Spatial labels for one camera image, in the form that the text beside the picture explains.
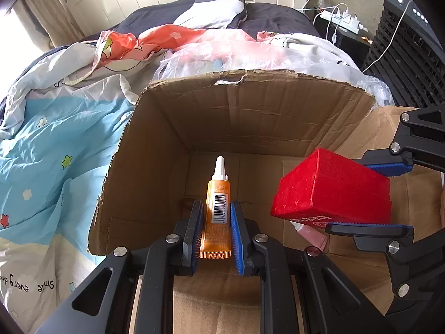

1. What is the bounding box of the pink tube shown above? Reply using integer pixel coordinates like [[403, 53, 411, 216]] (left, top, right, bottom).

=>
[[290, 220, 329, 251]]

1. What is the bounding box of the white power strip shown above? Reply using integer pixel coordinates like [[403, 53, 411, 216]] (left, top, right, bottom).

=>
[[320, 9, 365, 33]]

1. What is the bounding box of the orange flowered cloth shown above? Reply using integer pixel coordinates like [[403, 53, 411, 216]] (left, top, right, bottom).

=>
[[92, 24, 209, 73]]

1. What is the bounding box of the star printed duvet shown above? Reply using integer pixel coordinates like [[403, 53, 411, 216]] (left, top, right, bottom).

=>
[[0, 31, 362, 324]]

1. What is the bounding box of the black nightstand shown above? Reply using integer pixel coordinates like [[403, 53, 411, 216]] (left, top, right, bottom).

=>
[[313, 10, 376, 67]]

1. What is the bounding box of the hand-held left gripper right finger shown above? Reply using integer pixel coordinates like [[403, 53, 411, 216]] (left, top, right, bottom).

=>
[[229, 201, 397, 334]]

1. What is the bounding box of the clear plastic bag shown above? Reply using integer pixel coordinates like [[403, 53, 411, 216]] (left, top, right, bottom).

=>
[[153, 30, 395, 107]]

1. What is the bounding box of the black air cooler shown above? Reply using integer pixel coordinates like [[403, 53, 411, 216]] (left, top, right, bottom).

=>
[[362, 0, 445, 108]]

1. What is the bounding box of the orange tube with white cap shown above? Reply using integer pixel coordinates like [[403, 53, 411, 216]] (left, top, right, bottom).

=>
[[198, 156, 233, 260]]

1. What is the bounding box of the beige curtain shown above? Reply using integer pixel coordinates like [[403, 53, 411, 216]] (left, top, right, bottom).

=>
[[21, 0, 87, 47]]

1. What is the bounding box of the cardboard box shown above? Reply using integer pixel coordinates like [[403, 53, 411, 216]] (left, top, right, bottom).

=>
[[87, 70, 445, 334]]

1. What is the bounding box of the grey and white pillow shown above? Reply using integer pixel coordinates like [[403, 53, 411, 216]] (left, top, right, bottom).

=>
[[172, 0, 249, 30]]

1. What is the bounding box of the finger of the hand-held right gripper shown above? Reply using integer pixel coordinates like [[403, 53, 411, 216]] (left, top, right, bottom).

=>
[[325, 222, 445, 318], [355, 102, 445, 178]]

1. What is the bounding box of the red box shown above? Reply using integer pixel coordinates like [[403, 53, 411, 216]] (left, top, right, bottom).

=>
[[270, 148, 393, 224]]

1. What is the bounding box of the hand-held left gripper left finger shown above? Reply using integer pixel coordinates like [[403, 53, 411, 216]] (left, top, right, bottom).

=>
[[35, 200, 206, 334]]

